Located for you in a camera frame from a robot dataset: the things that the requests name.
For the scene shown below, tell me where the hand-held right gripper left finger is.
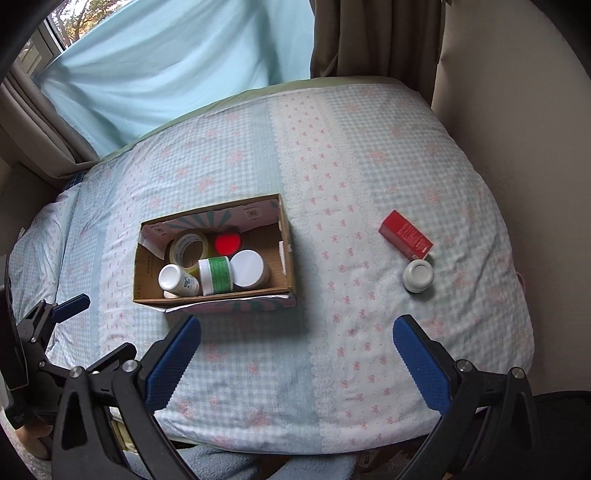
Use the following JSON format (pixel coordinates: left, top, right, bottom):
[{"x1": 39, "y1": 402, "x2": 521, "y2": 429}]
[{"x1": 50, "y1": 315, "x2": 202, "y2": 480}]

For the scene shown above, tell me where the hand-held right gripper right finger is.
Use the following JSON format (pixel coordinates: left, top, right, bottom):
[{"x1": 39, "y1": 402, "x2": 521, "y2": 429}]
[{"x1": 392, "y1": 315, "x2": 543, "y2": 480}]

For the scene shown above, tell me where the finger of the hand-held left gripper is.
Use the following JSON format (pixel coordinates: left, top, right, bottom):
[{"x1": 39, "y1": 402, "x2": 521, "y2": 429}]
[
  {"x1": 36, "y1": 343, "x2": 138, "y2": 384},
  {"x1": 16, "y1": 294, "x2": 91, "y2": 344}
]

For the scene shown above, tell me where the white bottle with blue label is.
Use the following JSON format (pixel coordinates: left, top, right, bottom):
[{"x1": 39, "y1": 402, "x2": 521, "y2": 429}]
[{"x1": 158, "y1": 264, "x2": 202, "y2": 297}]

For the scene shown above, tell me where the small white jar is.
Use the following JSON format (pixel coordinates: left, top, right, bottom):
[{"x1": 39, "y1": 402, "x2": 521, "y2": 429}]
[{"x1": 402, "y1": 259, "x2": 435, "y2": 294}]

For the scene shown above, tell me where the white bottle with green label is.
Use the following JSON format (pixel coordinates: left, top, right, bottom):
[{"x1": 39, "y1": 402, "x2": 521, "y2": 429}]
[{"x1": 198, "y1": 257, "x2": 233, "y2": 296}]

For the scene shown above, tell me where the cardboard box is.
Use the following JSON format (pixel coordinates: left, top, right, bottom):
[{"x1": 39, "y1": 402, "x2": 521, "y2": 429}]
[{"x1": 133, "y1": 193, "x2": 297, "y2": 315}]

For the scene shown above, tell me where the yellow tape roll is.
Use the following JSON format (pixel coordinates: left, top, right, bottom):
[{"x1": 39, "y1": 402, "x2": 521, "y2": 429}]
[{"x1": 167, "y1": 229, "x2": 213, "y2": 268}]

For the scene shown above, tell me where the jar with wide white lid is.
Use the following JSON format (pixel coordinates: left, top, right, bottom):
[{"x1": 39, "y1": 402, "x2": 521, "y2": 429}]
[{"x1": 229, "y1": 250, "x2": 271, "y2": 289}]

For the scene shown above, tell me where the jar with red lid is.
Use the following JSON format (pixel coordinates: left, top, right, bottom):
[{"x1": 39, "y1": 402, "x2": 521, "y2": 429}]
[{"x1": 214, "y1": 233, "x2": 243, "y2": 257}]

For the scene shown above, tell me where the small red carton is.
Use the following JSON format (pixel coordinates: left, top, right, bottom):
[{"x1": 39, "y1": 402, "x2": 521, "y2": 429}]
[{"x1": 379, "y1": 210, "x2": 435, "y2": 260}]

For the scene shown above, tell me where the person's left hand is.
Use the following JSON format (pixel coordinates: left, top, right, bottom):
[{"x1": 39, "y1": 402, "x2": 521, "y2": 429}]
[{"x1": 16, "y1": 422, "x2": 54, "y2": 464}]

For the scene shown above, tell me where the light blue fleece cloth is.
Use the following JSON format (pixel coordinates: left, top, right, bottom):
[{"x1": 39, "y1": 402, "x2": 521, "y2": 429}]
[{"x1": 122, "y1": 445, "x2": 361, "y2": 480}]

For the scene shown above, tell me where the brown curtain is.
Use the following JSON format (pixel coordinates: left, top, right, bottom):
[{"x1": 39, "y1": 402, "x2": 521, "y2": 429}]
[
  {"x1": 308, "y1": 0, "x2": 446, "y2": 95},
  {"x1": 0, "y1": 60, "x2": 101, "y2": 181}
]

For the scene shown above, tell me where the light blue hanging cloth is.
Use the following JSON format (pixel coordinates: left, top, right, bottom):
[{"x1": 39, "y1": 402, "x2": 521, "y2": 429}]
[{"x1": 39, "y1": 0, "x2": 317, "y2": 161}]

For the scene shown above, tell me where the window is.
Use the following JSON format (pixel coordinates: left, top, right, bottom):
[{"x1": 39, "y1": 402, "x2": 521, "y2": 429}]
[{"x1": 21, "y1": 0, "x2": 139, "y2": 58}]

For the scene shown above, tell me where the beige padded wall panel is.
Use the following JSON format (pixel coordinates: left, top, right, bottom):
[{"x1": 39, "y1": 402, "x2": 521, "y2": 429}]
[{"x1": 429, "y1": 0, "x2": 591, "y2": 398}]

